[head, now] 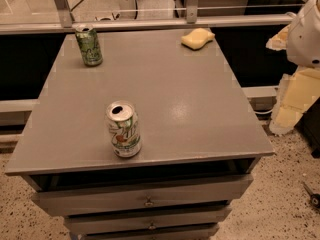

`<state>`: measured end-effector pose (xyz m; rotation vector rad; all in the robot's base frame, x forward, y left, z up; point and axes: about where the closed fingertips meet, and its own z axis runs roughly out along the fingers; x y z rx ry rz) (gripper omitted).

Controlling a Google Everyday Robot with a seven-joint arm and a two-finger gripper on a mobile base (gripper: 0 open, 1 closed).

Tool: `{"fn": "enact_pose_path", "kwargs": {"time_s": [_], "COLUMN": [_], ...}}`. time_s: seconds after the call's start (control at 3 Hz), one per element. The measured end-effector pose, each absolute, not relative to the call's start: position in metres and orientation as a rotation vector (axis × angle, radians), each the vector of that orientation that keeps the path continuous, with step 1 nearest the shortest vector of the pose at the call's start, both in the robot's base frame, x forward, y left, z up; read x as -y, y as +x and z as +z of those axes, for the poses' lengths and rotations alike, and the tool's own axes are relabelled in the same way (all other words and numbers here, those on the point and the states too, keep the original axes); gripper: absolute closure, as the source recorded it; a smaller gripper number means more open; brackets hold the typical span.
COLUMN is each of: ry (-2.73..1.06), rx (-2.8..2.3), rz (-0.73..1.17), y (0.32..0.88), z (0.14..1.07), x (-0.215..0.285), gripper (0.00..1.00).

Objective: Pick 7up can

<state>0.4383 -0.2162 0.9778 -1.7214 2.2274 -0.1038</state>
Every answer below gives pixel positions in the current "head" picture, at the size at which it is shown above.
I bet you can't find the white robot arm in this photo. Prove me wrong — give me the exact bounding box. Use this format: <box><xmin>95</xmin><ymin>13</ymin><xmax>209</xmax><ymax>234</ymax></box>
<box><xmin>286</xmin><ymin>0</ymin><xmax>320</xmax><ymax>68</ymax></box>

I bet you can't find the white 7up can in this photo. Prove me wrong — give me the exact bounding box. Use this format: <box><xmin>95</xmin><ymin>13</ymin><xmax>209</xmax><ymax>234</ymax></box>
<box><xmin>106</xmin><ymin>100</ymin><xmax>141</xmax><ymax>158</ymax></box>

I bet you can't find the green soda can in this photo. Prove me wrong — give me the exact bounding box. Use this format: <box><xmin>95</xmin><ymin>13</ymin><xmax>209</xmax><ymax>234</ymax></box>
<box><xmin>75</xmin><ymin>24</ymin><xmax>103</xmax><ymax>66</ymax></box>

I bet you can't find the grey drawer cabinet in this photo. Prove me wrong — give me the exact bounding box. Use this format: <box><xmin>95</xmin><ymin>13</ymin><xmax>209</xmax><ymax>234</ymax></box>
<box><xmin>4</xmin><ymin>28</ymin><xmax>276</xmax><ymax>240</ymax></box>

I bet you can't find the yellow sponge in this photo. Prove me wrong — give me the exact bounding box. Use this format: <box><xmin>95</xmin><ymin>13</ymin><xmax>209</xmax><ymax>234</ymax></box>
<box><xmin>181</xmin><ymin>28</ymin><xmax>215</xmax><ymax>50</ymax></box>

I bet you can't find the top drawer metal knob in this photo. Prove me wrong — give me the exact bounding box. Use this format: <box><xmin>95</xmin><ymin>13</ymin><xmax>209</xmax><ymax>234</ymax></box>
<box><xmin>144</xmin><ymin>197</ymin><xmax>154</xmax><ymax>208</ymax></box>

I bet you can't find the drawer metal knob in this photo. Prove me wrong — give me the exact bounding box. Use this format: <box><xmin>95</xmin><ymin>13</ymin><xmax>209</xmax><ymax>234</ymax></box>
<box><xmin>148</xmin><ymin>222</ymin><xmax>157</xmax><ymax>230</ymax></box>
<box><xmin>144</xmin><ymin>197</ymin><xmax>154</xmax><ymax>208</ymax></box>

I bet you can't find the top grey drawer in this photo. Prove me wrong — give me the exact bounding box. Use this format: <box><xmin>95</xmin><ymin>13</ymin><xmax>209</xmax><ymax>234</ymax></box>
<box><xmin>32</xmin><ymin>174</ymin><xmax>253</xmax><ymax>216</ymax></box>

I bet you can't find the grey drawer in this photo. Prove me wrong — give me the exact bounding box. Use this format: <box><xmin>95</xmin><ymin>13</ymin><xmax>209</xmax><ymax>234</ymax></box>
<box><xmin>83</xmin><ymin>224</ymin><xmax>219</xmax><ymax>240</ymax></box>
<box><xmin>32</xmin><ymin>174</ymin><xmax>253</xmax><ymax>216</ymax></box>
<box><xmin>65</xmin><ymin>205</ymin><xmax>231</xmax><ymax>235</ymax></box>

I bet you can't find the middle grey drawer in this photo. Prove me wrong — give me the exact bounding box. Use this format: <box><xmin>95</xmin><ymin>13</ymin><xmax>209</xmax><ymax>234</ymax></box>
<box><xmin>65</xmin><ymin>205</ymin><xmax>231</xmax><ymax>235</ymax></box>

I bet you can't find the middle drawer metal knob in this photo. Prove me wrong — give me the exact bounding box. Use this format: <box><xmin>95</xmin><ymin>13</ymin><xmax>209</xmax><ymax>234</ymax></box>
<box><xmin>148</xmin><ymin>222</ymin><xmax>157</xmax><ymax>230</ymax></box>

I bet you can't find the bottom grey drawer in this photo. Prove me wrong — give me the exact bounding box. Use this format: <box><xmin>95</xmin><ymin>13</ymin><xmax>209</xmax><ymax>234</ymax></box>
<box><xmin>83</xmin><ymin>224</ymin><xmax>219</xmax><ymax>240</ymax></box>

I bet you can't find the black tool on floor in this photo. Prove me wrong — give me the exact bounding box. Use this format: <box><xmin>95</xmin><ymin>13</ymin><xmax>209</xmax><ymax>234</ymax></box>
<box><xmin>303</xmin><ymin>183</ymin><xmax>320</xmax><ymax>208</ymax></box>

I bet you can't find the metal window frame rail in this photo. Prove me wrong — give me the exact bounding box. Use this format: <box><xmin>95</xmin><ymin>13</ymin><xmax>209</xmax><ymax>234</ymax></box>
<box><xmin>0</xmin><ymin>0</ymin><xmax>293</xmax><ymax>35</ymax></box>

